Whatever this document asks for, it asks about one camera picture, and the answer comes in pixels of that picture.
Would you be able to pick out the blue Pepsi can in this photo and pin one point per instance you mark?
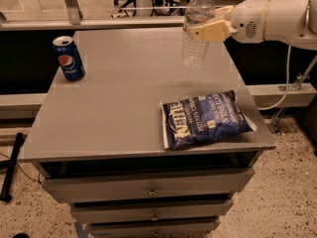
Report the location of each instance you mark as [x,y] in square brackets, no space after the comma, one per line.
[68,58]

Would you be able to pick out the blue Kettle chip bag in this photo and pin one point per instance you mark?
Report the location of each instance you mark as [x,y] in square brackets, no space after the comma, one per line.
[203,119]

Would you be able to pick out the top grey drawer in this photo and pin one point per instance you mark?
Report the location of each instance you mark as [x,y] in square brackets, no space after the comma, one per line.
[73,190]

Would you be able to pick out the clear plastic water bottle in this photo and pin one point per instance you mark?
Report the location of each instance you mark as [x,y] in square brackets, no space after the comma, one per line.
[194,48]

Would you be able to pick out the black shoe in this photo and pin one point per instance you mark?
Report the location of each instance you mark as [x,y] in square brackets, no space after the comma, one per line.
[21,235]

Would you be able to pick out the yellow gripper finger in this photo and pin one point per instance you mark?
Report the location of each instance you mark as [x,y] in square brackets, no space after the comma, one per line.
[224,12]
[212,31]

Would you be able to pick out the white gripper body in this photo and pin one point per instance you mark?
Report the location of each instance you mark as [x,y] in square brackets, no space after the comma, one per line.
[248,20]

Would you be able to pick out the black metal stand leg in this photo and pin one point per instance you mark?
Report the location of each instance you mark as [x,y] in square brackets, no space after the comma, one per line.
[9,166]

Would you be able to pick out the middle grey drawer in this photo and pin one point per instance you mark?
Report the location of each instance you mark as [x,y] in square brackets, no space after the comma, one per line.
[153,211]

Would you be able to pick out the bottom grey drawer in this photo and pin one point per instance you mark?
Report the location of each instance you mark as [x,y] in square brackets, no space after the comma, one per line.
[154,229]

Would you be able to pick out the grey drawer cabinet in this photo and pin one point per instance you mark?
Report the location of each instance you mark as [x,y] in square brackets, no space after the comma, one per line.
[110,123]

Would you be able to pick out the grey drawer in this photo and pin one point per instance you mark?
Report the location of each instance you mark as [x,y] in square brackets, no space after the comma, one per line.
[154,229]
[73,190]
[153,211]

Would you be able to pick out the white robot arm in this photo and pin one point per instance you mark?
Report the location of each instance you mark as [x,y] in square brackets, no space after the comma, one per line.
[293,22]

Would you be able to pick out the grey metal railing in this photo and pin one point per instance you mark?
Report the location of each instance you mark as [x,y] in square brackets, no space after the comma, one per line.
[90,24]

